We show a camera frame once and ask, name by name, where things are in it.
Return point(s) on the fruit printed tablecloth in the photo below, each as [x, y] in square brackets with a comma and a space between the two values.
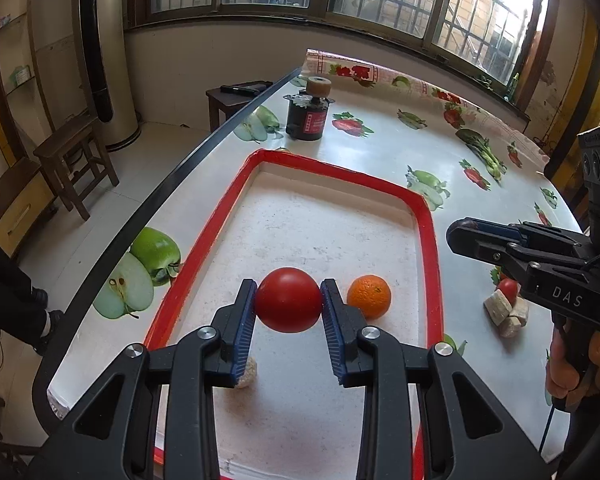
[370, 170]

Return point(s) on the wooden wall shelf unit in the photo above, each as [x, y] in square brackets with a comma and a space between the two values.
[15, 35]

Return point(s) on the black jar with red label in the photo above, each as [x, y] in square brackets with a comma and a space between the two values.
[306, 122]

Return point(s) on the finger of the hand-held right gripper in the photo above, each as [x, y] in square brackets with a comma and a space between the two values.
[480, 245]
[530, 235]

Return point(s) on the black shoe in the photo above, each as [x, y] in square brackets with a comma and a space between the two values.
[39, 297]
[50, 329]

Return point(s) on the red rimmed white tray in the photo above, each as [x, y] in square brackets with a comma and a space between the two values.
[330, 220]

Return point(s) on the small red tomato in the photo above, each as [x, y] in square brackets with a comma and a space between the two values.
[508, 288]

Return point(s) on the person's right hand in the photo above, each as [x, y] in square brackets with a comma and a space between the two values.
[560, 375]

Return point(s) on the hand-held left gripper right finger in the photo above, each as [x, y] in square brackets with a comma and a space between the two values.
[332, 332]

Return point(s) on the small dark wooden table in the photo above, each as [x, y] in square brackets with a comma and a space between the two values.
[225, 107]

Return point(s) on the flat black device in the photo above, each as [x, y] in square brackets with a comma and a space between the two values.
[245, 87]

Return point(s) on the wooden cabinet with yellow drawers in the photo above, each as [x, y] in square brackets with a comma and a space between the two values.
[17, 205]

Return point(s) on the orange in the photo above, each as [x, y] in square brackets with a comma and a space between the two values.
[369, 296]

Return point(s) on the tower air conditioner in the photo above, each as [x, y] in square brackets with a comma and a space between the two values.
[112, 60]

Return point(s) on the person's right forearm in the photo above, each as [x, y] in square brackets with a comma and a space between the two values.
[592, 442]

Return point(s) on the large red tomato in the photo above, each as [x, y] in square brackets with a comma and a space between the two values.
[288, 300]

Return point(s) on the wooden stool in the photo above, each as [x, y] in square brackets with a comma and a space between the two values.
[70, 157]

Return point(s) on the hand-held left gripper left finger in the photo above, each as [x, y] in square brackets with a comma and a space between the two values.
[247, 332]

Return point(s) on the green and white box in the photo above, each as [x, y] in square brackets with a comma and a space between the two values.
[20, 76]

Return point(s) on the green bottle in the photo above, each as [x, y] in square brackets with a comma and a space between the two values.
[514, 85]

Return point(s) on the sugarcane piece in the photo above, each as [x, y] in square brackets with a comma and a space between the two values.
[248, 374]
[497, 306]
[520, 312]
[510, 329]

